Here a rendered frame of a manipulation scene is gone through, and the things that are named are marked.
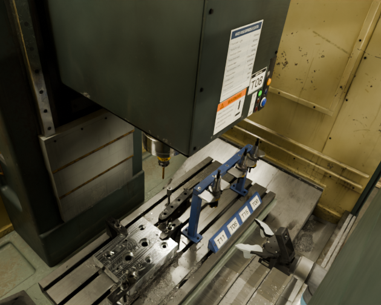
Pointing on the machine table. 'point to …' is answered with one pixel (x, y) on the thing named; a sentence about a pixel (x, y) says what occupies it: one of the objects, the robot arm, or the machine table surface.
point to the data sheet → (240, 59)
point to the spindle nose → (157, 147)
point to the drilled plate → (159, 254)
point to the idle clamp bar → (175, 206)
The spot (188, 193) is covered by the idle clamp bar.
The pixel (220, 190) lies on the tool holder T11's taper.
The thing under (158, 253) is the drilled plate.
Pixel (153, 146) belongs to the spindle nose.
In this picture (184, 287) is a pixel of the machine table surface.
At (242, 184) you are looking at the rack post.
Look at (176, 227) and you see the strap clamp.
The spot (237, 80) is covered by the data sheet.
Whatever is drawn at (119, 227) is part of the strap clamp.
